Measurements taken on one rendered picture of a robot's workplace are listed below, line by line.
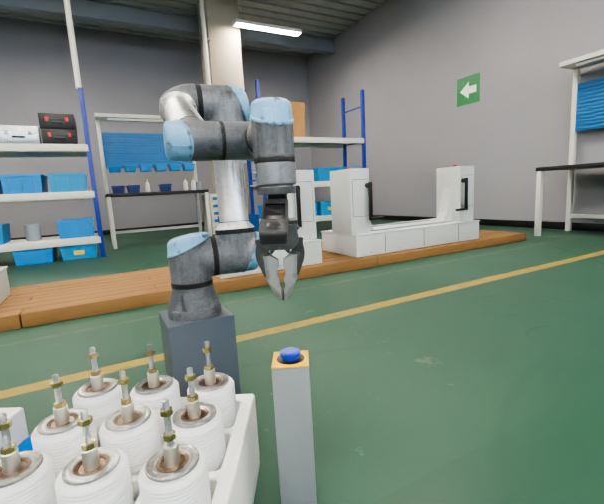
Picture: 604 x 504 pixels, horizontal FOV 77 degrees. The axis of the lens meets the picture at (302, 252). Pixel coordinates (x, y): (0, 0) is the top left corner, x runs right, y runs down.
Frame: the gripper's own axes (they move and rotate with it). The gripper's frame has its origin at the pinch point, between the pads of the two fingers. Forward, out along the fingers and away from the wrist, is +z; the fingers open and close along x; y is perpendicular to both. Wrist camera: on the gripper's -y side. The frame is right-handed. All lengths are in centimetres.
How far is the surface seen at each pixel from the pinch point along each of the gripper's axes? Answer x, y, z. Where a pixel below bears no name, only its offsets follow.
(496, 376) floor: -66, 46, 44
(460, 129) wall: -266, 532, -99
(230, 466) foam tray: 10.2, -11.4, 26.2
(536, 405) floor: -68, 28, 44
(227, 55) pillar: 96, 623, -254
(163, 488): 16.7, -23.4, 19.5
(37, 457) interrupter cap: 38.3, -16.1, 18.9
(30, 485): 36.5, -20.6, 19.9
